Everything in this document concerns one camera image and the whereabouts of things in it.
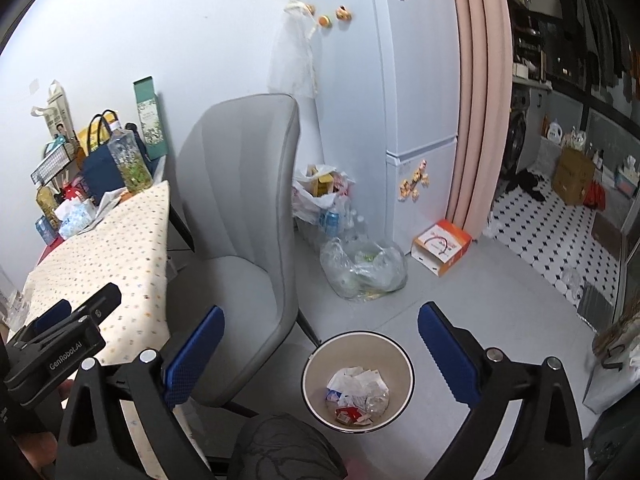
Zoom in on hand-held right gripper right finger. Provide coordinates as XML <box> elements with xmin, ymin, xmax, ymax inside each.
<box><xmin>417</xmin><ymin>301</ymin><xmax>586</xmax><ymax>480</ymax></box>

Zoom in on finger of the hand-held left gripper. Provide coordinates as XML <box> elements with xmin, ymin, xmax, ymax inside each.
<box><xmin>20</xmin><ymin>282</ymin><xmax>122</xmax><ymax>342</ymax></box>
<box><xmin>22</xmin><ymin>299</ymin><xmax>72</xmax><ymax>333</ymax></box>

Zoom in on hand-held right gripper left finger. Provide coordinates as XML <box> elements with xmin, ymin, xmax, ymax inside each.
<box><xmin>55</xmin><ymin>304</ymin><xmax>226</xmax><ymax>480</ymax></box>

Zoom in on red and white wrapper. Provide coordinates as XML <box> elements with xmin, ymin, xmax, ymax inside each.
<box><xmin>334</xmin><ymin>406</ymin><xmax>373</xmax><ymax>427</ymax></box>

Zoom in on white round wastebasket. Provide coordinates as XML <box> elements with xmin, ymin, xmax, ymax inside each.
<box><xmin>301</xmin><ymin>331</ymin><xmax>416</xmax><ymax>432</ymax></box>

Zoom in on person's left hand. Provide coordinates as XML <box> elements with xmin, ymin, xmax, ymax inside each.
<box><xmin>19</xmin><ymin>431</ymin><xmax>61</xmax><ymax>472</ymax></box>

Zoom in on large clear water jug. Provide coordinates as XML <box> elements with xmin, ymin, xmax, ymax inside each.
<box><xmin>0</xmin><ymin>265</ymin><xmax>31</xmax><ymax>327</ymax></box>

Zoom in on red table mat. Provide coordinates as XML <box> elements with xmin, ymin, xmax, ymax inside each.
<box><xmin>35</xmin><ymin>240</ymin><xmax>66</xmax><ymax>266</ymax></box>

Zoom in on blue white tissue box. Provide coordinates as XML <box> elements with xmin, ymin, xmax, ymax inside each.
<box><xmin>57</xmin><ymin>200</ymin><xmax>96</xmax><ymax>240</ymax></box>

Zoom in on grey folded cloth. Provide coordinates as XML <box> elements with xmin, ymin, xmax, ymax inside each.
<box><xmin>92</xmin><ymin>187</ymin><xmax>132</xmax><ymax>223</ymax></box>

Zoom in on small yellow tea bottle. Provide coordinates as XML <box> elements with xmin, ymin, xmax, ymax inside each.
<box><xmin>36</xmin><ymin>186</ymin><xmax>63</xmax><ymax>231</ymax></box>

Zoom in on orange and white box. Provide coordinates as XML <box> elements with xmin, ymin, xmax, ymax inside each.
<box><xmin>411</xmin><ymin>220</ymin><xmax>473</xmax><ymax>278</ymax></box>

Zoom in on clear plastic bag of bottles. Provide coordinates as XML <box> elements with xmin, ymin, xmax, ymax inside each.
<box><xmin>320</xmin><ymin>237</ymin><xmax>408</xmax><ymax>302</ymax></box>

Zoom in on person's dark trouser leg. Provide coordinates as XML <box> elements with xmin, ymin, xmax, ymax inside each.
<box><xmin>227</xmin><ymin>412</ymin><xmax>348</xmax><ymax>480</ymax></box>

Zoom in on navy lunch bag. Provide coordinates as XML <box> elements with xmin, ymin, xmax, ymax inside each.
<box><xmin>82</xmin><ymin>110</ymin><xmax>151</xmax><ymax>193</ymax></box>

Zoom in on large green tea bottle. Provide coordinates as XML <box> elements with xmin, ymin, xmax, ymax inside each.
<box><xmin>107</xmin><ymin>129</ymin><xmax>153</xmax><ymax>193</ymax></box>

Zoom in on grey upholstered chair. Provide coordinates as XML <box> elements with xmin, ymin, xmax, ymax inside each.
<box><xmin>167</xmin><ymin>93</ymin><xmax>321</xmax><ymax>418</ymax></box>

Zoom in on silver ribbed panel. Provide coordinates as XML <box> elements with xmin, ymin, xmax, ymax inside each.
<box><xmin>577</xmin><ymin>282</ymin><xmax>618</xmax><ymax>328</ymax></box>

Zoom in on yellow snack pouch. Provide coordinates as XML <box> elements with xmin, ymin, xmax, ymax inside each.
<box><xmin>75</xmin><ymin>127</ymin><xmax>113</xmax><ymax>157</ymax></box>

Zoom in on pack of water bottles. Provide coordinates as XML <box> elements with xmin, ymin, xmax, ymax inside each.
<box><xmin>295</xmin><ymin>205</ymin><xmax>371</xmax><ymax>256</ymax></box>

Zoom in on brown fuzzy bag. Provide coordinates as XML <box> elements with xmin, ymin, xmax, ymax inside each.
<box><xmin>592</xmin><ymin>310</ymin><xmax>640</xmax><ymax>371</ymax></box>

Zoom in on gold ornament magnet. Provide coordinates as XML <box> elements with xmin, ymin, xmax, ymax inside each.
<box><xmin>397</xmin><ymin>159</ymin><xmax>431</xmax><ymax>203</ymax></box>

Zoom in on tall green carton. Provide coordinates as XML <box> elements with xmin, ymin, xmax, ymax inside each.
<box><xmin>132</xmin><ymin>76</ymin><xmax>168</xmax><ymax>160</ymax></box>

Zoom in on black cloth on floor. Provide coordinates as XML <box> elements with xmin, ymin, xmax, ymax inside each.
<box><xmin>505</xmin><ymin>170</ymin><xmax>551</xmax><ymax>203</ymax></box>

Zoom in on white paper carrier bag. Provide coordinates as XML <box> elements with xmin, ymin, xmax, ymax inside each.
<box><xmin>31</xmin><ymin>80</ymin><xmax>78</xmax><ymax>143</ymax></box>

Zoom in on white plastic bag of boxes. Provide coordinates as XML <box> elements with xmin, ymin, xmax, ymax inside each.
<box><xmin>292</xmin><ymin>164</ymin><xmax>357</xmax><ymax>226</ymax></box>

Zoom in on red bag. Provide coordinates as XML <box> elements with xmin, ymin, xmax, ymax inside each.
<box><xmin>582</xmin><ymin>180</ymin><xmax>607</xmax><ymax>210</ymax></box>

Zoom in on cardboard box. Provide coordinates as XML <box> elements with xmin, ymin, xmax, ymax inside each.
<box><xmin>551</xmin><ymin>146</ymin><xmax>597</xmax><ymax>206</ymax></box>

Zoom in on washing machine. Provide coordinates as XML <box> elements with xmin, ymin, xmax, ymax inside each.
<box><xmin>500</xmin><ymin>82</ymin><xmax>538</xmax><ymax>181</ymax></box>

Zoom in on pink curtain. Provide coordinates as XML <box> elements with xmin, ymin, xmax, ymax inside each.
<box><xmin>447</xmin><ymin>0</ymin><xmax>513</xmax><ymax>241</ymax></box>

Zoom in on white refrigerator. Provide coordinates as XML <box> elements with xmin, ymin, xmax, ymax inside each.
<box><xmin>312</xmin><ymin>0</ymin><xmax>461</xmax><ymax>261</ymax></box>

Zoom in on white hanging plastic bag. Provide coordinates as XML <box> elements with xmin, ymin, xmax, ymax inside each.
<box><xmin>267</xmin><ymin>0</ymin><xmax>321</xmax><ymax>99</ymax></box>

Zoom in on hanging dark clothes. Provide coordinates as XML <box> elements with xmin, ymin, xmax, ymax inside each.
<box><xmin>552</xmin><ymin>0</ymin><xmax>633</xmax><ymax>91</ymax></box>

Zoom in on black wire basket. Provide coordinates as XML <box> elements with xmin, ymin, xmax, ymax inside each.
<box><xmin>31</xmin><ymin>140</ymin><xmax>81</xmax><ymax>184</ymax></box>

